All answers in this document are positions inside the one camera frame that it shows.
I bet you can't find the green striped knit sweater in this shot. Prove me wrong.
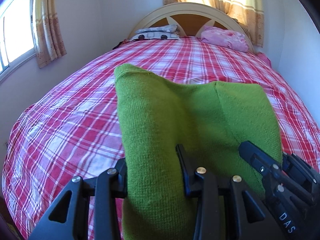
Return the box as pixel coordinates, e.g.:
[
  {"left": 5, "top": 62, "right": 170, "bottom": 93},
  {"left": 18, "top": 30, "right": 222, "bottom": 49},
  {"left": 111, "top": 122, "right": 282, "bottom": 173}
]
[{"left": 114, "top": 64, "right": 282, "bottom": 239}]

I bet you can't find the red plaid bed cover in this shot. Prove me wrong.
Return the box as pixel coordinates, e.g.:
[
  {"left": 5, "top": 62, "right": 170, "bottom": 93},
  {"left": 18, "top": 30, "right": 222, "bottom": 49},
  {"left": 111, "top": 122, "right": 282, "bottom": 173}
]
[{"left": 2, "top": 37, "right": 319, "bottom": 238}]

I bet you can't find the pink floral pillow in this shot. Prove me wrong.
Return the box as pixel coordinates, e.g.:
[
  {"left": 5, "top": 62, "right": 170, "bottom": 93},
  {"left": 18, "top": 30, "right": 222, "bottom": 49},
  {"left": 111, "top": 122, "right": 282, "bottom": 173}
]
[{"left": 200, "top": 25, "right": 249, "bottom": 53}]

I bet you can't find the grey patterned pillow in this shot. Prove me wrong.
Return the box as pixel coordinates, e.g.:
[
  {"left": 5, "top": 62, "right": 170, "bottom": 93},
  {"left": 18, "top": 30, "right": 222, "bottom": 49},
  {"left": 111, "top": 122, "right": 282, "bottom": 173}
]
[{"left": 129, "top": 24, "right": 180, "bottom": 41}]

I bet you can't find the cream wooden headboard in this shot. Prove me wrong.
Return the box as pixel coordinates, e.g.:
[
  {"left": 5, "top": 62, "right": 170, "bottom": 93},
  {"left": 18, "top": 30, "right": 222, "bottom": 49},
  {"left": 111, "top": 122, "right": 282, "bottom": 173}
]
[{"left": 129, "top": 2, "right": 245, "bottom": 38}]

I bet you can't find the beige curtain left window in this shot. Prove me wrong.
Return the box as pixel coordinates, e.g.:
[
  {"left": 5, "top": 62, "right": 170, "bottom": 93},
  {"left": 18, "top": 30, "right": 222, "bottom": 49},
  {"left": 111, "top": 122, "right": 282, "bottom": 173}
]
[{"left": 33, "top": 0, "right": 67, "bottom": 68}]

